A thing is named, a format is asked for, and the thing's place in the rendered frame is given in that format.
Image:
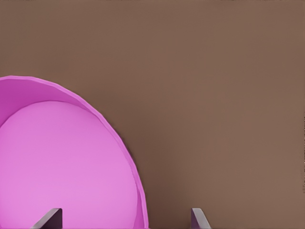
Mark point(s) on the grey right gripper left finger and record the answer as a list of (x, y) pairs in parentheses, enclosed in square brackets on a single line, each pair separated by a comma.
[(51, 219)]

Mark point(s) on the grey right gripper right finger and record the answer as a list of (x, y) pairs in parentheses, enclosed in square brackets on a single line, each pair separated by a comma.
[(199, 219)]

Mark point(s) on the pink plate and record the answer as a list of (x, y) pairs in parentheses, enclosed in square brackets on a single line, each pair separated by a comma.
[(66, 152)]

